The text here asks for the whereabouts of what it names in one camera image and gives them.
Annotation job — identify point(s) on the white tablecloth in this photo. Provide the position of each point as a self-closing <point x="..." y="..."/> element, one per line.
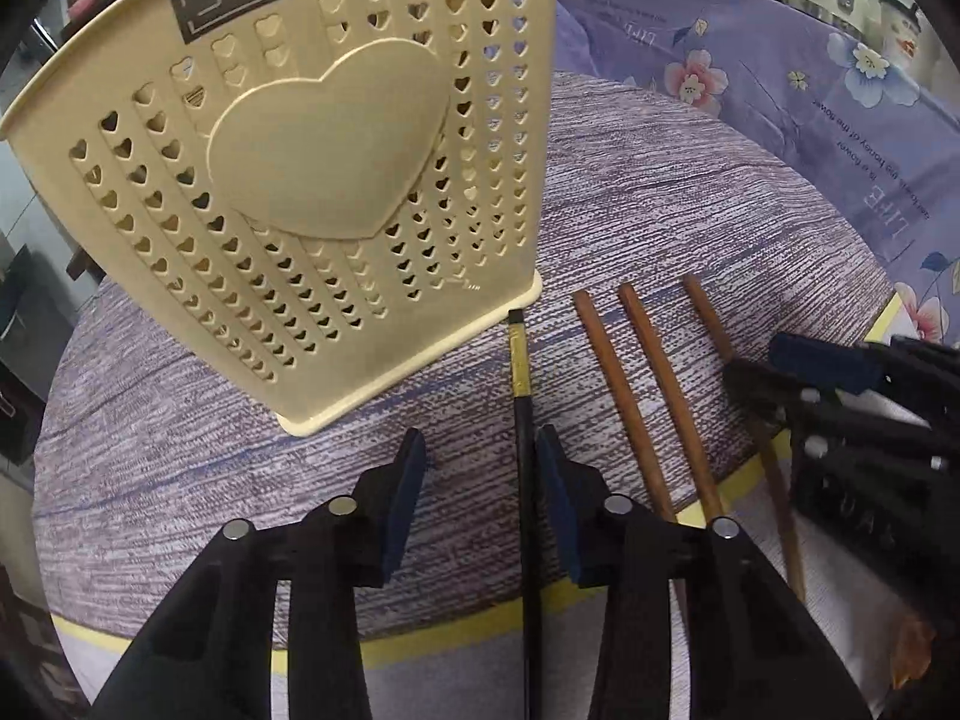
<point x="450" y="690"/>

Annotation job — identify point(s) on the black chopstick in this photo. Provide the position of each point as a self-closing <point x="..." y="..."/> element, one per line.
<point x="521" y="427"/>

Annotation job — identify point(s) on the cream perforated utensil holder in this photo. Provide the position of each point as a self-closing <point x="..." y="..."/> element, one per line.
<point x="322" y="150"/>

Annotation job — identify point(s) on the striped grey purple tablecloth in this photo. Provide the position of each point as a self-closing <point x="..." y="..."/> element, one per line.
<point x="225" y="480"/>

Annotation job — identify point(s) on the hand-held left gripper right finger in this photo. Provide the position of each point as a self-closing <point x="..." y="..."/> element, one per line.
<point x="559" y="510"/>

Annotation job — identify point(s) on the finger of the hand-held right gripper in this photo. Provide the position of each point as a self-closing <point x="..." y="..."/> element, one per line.
<point x="772" y="397"/>
<point x="825" y="364"/>

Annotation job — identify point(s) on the purple floral cloth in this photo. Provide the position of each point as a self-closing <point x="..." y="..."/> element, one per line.
<point x="750" y="52"/>

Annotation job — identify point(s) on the plastic drink cup with straw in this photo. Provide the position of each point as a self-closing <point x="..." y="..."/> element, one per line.
<point x="902" y="26"/>

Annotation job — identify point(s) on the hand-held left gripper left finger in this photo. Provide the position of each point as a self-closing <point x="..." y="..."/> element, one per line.
<point x="405" y="495"/>

